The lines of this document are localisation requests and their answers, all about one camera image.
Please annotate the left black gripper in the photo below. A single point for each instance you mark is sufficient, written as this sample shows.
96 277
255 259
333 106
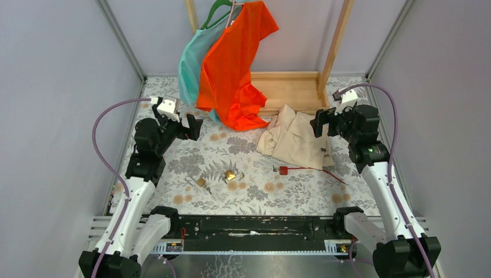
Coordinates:
183 130

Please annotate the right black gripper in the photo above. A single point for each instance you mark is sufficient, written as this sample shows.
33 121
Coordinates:
322 117

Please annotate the brass padlock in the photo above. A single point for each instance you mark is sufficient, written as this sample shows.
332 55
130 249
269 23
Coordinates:
199 182
230 175

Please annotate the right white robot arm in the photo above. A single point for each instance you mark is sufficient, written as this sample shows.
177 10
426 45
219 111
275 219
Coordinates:
402 248

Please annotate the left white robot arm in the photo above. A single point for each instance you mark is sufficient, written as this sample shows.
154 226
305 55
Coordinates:
122 249

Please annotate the wooden clothes rack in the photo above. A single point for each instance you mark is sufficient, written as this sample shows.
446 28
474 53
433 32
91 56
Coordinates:
303 90

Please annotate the beige crumpled cloth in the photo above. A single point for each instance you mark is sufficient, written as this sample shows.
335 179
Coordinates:
290 138

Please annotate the orange t-shirt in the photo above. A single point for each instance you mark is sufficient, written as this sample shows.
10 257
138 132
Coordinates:
225 77

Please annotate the floral table mat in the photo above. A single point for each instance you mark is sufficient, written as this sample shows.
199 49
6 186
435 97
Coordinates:
261 191

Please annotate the teal t-shirt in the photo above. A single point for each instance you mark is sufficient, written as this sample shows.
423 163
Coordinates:
189 66

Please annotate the pink clothes hanger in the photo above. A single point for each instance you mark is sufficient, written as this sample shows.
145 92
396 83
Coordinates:
230 14

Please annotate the green clothes hanger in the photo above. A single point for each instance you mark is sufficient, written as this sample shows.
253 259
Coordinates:
215 6

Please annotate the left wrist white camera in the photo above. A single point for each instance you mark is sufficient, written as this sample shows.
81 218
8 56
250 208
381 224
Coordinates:
169 108

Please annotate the wrist white camera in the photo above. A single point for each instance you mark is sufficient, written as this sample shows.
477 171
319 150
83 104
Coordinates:
346 100
169 108

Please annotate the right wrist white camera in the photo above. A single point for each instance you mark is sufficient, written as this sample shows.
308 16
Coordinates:
346 100

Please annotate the red tag with cord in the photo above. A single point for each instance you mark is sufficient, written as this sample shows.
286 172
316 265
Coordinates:
283 170

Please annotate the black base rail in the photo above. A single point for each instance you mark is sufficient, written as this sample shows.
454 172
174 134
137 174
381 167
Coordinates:
245 234

